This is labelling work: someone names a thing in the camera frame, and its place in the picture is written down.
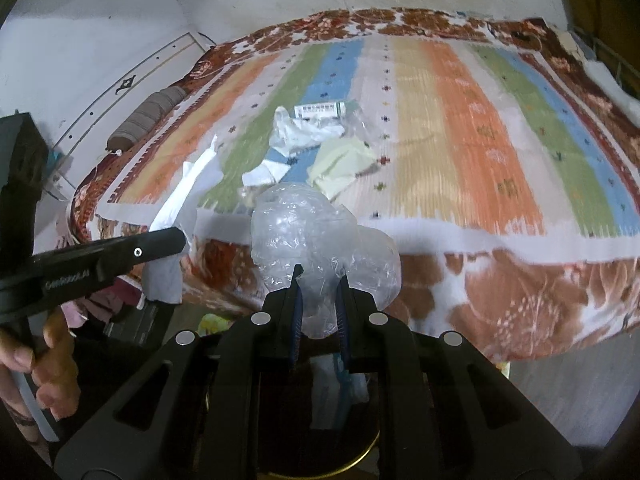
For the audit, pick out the green floral floor mat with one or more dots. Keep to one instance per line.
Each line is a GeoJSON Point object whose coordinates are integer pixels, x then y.
{"type": "Point", "coordinates": [210, 324]}

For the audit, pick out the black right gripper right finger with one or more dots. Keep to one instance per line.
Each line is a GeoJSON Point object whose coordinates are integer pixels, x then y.
{"type": "Point", "coordinates": [375, 343]}

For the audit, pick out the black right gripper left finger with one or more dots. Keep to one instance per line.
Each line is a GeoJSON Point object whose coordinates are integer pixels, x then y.
{"type": "Point", "coordinates": [280, 309]}

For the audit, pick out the white paper sheet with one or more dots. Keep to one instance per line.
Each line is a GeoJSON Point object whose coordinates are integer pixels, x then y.
{"type": "Point", "coordinates": [268, 172]}

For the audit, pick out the striped colourful bed sheet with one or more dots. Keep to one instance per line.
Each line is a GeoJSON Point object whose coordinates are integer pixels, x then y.
{"type": "Point", "coordinates": [482, 147]}

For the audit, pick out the white green medicine box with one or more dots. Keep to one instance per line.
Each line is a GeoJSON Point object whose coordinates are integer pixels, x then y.
{"type": "Point", "coordinates": [320, 110]}

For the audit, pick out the floral brown blanket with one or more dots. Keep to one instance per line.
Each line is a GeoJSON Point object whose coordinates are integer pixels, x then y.
{"type": "Point", "coordinates": [509, 307]}

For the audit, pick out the long white plastic wrapper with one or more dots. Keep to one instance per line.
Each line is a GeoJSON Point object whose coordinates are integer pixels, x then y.
{"type": "Point", "coordinates": [162, 279]}

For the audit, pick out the pale yellow paper wrapper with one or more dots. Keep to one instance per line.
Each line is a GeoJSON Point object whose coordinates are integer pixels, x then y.
{"type": "Point", "coordinates": [338, 163]}

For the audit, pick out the grey rolled bolster pillow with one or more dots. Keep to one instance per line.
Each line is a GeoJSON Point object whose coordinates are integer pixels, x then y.
{"type": "Point", "coordinates": [144, 118]}

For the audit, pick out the clear thin plastic film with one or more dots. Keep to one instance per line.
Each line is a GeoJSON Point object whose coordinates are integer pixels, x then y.
{"type": "Point", "coordinates": [358, 125]}

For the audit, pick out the clear plastic bag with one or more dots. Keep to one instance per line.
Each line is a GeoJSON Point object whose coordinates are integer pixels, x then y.
{"type": "Point", "coordinates": [295, 225]}

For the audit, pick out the black gold-rimmed trash bin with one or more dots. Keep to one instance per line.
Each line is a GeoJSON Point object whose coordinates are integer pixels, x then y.
{"type": "Point", "coordinates": [316, 422]}

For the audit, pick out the left hand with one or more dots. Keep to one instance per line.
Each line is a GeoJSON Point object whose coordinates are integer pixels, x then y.
{"type": "Point", "coordinates": [54, 373]}

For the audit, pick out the white headboard panel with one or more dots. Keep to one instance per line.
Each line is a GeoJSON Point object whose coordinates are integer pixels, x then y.
{"type": "Point", "coordinates": [81, 144]}

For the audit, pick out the white crumpled tissue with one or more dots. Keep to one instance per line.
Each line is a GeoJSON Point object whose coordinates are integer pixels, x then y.
{"type": "Point", "coordinates": [291, 134]}

